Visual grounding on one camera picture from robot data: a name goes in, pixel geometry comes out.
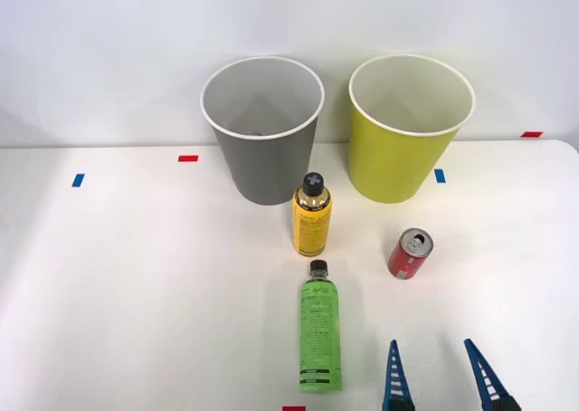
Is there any red drink can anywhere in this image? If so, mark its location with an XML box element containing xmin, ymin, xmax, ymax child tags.
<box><xmin>387</xmin><ymin>227</ymin><xmax>434</xmax><ymax>281</ymax></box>

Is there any yellow label bottle, black cap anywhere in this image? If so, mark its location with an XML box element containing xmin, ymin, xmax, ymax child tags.
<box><xmin>291</xmin><ymin>171</ymin><xmax>334</xmax><ymax>257</ymax></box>

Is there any green label bottle, black cap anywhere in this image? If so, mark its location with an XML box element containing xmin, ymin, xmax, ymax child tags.
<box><xmin>297</xmin><ymin>259</ymin><xmax>344</xmax><ymax>396</ymax></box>

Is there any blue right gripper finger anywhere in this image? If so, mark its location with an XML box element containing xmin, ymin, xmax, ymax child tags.
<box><xmin>381</xmin><ymin>339</ymin><xmax>415</xmax><ymax>411</ymax></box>
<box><xmin>463</xmin><ymin>338</ymin><xmax>522</xmax><ymax>411</ymax></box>

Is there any yellow-green plastic waste bin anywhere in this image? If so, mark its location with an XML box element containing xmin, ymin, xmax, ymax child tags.
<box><xmin>347</xmin><ymin>53</ymin><xmax>477</xmax><ymax>205</ymax></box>

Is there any grey plastic waste bin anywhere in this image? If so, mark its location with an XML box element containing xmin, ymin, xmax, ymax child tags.
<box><xmin>200</xmin><ymin>55</ymin><xmax>326</xmax><ymax>206</ymax></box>

